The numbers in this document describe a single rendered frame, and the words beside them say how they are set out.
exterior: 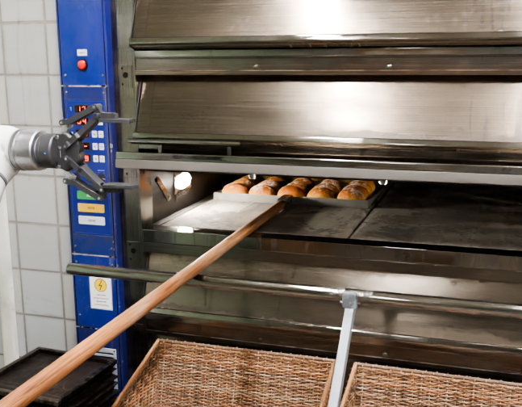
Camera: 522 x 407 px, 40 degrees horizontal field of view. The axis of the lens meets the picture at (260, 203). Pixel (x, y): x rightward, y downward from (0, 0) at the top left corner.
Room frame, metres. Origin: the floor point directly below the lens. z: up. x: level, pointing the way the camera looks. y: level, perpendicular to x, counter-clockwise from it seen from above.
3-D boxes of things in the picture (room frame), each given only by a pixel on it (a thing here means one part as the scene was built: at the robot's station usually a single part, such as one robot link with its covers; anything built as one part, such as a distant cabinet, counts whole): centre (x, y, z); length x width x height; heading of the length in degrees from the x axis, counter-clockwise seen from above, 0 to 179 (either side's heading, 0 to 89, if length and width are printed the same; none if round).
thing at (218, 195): (2.60, -0.15, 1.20); 0.55 x 0.36 x 0.03; 73
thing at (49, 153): (1.52, 0.42, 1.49); 0.09 x 0.07 x 0.08; 72
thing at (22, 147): (1.55, 0.49, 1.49); 0.09 x 0.06 x 0.09; 162
